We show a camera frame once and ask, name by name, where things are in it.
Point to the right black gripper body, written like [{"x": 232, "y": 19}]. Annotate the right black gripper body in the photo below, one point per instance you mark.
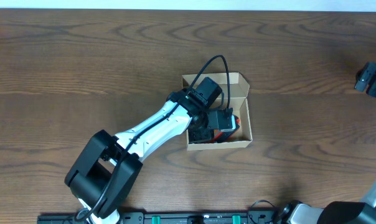
[{"x": 366, "y": 78}]

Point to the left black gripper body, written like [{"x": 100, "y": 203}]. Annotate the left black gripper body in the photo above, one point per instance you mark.
[{"x": 201, "y": 135}]

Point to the orange utility knife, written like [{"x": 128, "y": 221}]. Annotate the orange utility knife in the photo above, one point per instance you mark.
[{"x": 222, "y": 136}]

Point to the cardboard box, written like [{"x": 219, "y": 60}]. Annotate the cardboard box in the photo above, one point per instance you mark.
[{"x": 239, "y": 88}]

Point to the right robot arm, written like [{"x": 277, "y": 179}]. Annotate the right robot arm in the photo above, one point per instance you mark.
[{"x": 339, "y": 212}]

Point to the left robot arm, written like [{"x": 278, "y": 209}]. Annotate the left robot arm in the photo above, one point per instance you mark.
[{"x": 108, "y": 166}]

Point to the black mounting rail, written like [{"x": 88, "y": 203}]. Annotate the black mounting rail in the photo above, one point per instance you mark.
[{"x": 260, "y": 215}]

